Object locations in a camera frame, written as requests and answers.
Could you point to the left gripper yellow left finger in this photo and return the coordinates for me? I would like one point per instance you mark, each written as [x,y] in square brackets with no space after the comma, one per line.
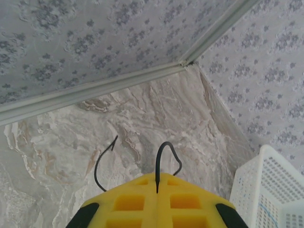
[128,204]

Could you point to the white plastic basket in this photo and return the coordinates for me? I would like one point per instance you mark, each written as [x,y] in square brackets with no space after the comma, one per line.
[273,178]

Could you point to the aluminium floor rail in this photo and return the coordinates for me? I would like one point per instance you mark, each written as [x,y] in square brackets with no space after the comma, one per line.
[95,91]

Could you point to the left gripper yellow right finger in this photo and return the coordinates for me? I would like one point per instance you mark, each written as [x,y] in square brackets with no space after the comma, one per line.
[185,204]

